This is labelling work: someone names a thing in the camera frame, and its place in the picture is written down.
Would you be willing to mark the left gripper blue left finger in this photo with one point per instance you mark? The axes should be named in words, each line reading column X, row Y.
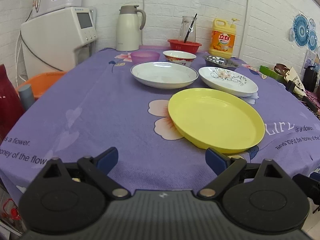
column 95, row 171

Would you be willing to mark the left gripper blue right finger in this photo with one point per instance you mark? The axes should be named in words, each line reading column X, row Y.
column 227, row 170

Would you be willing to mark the yellow plastic plate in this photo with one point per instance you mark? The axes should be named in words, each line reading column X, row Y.
column 214, row 119

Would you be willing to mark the white floral plate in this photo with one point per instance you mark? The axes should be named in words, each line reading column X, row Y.
column 228, row 81

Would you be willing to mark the stainless steel bowl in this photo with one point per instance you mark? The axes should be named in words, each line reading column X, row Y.
column 220, row 62

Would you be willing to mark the white red ceramic bowl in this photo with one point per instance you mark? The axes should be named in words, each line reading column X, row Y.
column 180, row 57

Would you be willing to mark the purple plastic bowl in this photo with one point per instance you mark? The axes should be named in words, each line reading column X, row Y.
column 138, row 57

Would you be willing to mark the purple floral tablecloth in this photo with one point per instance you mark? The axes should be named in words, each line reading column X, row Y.
column 99, row 105

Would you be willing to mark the orange plastic basin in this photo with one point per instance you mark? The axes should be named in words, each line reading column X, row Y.
column 42, row 82

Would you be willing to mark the grey cylinder bottle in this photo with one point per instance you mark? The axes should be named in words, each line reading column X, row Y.
column 26, row 96

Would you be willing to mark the dark red container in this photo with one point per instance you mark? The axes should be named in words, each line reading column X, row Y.
column 11, row 108

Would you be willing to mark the green box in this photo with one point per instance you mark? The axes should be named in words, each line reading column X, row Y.
column 271, row 73

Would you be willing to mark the beige tote bag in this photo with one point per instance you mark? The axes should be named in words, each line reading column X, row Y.
column 292, row 79

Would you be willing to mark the yellow detergent bottle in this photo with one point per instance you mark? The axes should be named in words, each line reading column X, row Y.
column 223, row 38

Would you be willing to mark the white water dispenser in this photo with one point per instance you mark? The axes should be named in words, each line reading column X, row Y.
column 59, row 40

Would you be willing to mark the red plastic basket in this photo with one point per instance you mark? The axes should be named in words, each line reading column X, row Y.
column 190, row 47

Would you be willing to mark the white thermos jug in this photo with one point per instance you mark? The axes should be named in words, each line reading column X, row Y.
column 130, row 23

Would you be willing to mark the glass pitcher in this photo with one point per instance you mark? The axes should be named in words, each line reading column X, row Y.
column 186, row 21

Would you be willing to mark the blue paper fan decoration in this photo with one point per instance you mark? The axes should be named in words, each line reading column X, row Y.
column 303, row 32

